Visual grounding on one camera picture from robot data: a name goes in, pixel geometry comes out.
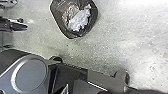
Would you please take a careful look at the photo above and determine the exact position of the dark grey robot torso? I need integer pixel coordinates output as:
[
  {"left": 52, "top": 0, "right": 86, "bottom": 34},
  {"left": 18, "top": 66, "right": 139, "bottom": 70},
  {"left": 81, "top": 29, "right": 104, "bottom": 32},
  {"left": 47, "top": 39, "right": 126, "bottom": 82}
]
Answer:
[{"left": 0, "top": 49, "right": 131, "bottom": 94}]

